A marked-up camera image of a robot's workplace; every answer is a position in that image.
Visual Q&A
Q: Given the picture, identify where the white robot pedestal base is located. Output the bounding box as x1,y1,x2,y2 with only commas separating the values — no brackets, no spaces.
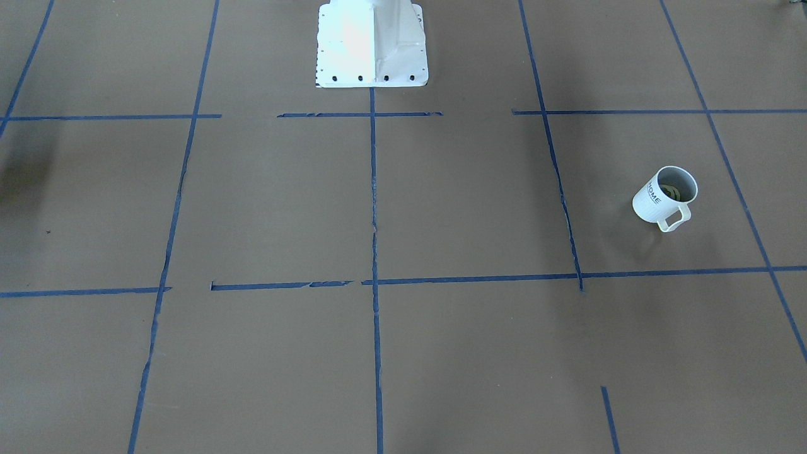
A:
315,1,429,88

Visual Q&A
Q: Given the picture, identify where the white mug with handle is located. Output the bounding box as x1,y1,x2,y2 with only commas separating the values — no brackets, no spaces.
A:
632,166,699,233

